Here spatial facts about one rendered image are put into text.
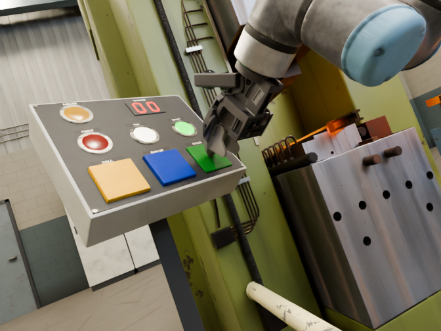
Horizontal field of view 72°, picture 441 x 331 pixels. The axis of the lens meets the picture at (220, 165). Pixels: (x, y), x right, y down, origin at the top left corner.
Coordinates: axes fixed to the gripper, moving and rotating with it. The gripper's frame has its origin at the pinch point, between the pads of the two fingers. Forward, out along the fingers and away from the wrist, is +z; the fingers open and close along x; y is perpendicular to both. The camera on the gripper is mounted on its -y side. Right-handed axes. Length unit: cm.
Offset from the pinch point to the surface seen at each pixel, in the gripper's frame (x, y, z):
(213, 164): -0.9, 3.2, 1.3
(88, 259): 116, -233, 494
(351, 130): 51, 7, -2
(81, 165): -24.3, -4.0, 1.6
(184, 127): 0.0, -8.8, 1.2
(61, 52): 197, -619, 309
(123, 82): 26, -79, 35
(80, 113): -19.5, -16.8, 1.2
